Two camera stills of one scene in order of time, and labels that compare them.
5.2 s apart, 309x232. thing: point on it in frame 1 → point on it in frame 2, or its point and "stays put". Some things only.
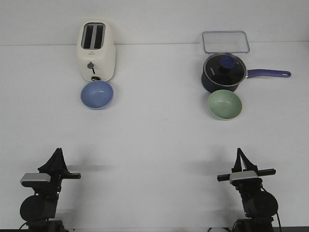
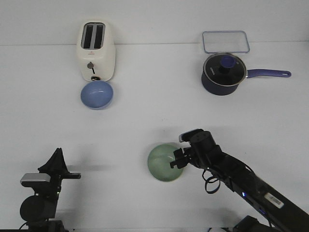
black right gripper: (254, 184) → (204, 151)
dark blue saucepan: (226, 71) stays put
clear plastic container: (225, 42) stays put
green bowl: (224, 104) → (159, 163)
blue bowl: (97, 94) stays put
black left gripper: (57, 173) stays put
